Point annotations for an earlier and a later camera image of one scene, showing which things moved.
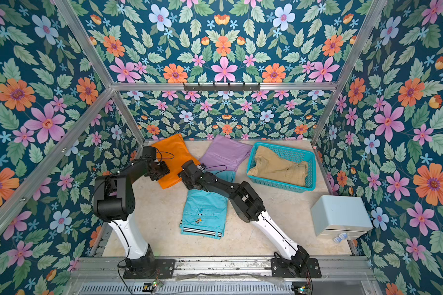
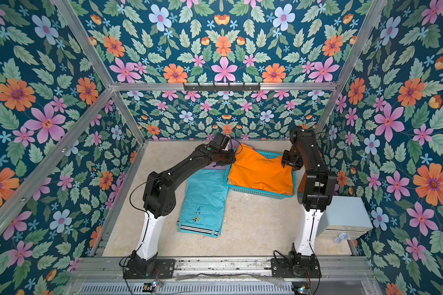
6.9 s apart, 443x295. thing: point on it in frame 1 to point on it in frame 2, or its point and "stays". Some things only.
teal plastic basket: (292, 154) to (263, 192)
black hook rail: (221, 88) stays
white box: (341, 216) stays
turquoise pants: (205, 212) stays
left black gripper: (165, 170) to (231, 158)
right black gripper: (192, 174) to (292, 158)
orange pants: (174, 150) to (251, 169)
